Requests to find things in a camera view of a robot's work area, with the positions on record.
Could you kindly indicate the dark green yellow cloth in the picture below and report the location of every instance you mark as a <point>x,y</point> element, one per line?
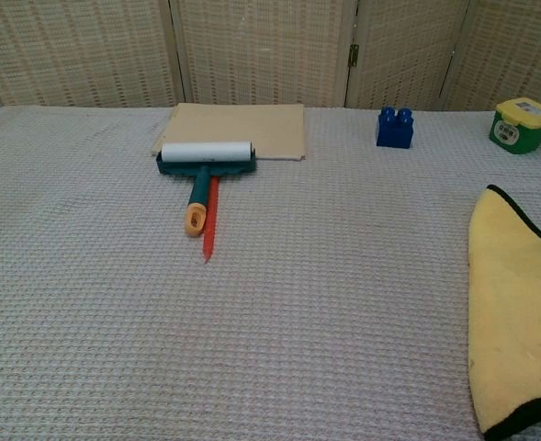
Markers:
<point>513,312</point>

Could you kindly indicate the teal lint roller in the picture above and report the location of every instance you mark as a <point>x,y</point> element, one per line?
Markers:
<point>206,161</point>

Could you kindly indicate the blue building block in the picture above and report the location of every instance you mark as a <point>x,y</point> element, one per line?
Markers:
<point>394,131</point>

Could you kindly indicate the woven folding screen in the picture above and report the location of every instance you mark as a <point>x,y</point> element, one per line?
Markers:
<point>261,50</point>

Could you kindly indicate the white waffle tablecloth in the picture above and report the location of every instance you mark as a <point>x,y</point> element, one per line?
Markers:
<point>114,298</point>

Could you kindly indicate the brass screen hinge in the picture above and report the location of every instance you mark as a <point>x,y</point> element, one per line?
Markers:
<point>354,54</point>

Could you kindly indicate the green tub with yellow lid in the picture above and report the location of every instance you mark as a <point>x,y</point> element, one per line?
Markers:
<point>518,128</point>

